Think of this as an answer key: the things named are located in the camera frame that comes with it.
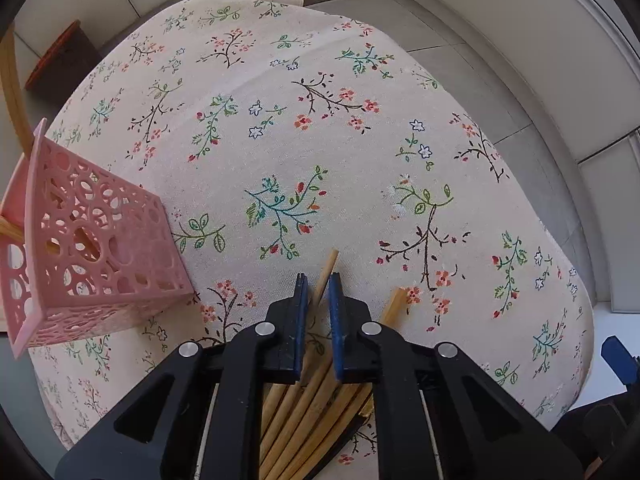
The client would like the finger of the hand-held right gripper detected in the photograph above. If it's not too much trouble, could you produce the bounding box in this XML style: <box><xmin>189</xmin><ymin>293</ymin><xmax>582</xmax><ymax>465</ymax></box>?
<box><xmin>600</xmin><ymin>336</ymin><xmax>640</xmax><ymax>391</ymax></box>

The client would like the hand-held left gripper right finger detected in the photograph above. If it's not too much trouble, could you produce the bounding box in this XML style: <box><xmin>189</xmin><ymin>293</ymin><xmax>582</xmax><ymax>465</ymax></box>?
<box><xmin>328</xmin><ymin>272</ymin><xmax>585</xmax><ymax>480</ymax></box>

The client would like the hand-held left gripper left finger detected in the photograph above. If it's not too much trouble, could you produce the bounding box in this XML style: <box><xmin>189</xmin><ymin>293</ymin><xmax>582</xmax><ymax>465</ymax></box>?
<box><xmin>54</xmin><ymin>273</ymin><xmax>310</xmax><ymax>480</ymax></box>

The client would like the single bamboo chopstick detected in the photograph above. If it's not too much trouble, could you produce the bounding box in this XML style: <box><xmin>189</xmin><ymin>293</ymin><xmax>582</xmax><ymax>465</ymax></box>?
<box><xmin>0</xmin><ymin>216</ymin><xmax>61</xmax><ymax>256</ymax></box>
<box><xmin>0</xmin><ymin>30</ymin><xmax>35</xmax><ymax>153</ymax></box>
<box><xmin>305</xmin><ymin>249</ymin><xmax>341</xmax><ymax>361</ymax></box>

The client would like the bundle of wooden chopsticks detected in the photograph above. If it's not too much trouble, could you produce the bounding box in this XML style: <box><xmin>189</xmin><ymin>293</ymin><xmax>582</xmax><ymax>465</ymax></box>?
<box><xmin>259</xmin><ymin>287</ymin><xmax>410</xmax><ymax>480</ymax></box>

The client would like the pink perforated plastic basket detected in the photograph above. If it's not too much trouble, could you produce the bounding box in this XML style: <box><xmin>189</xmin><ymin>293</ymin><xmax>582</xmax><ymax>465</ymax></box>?
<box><xmin>0</xmin><ymin>118</ymin><xmax>196</xmax><ymax>360</ymax></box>

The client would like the floral tablecloth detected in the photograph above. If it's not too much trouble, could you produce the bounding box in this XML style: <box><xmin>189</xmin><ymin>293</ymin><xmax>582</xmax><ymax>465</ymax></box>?
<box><xmin>27</xmin><ymin>0</ymin><xmax>596</xmax><ymax>456</ymax></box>

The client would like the brown trash bin red liner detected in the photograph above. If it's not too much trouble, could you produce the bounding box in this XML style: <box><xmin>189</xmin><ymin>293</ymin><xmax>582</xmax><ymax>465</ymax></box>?
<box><xmin>24</xmin><ymin>19</ymin><xmax>103</xmax><ymax>111</ymax></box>

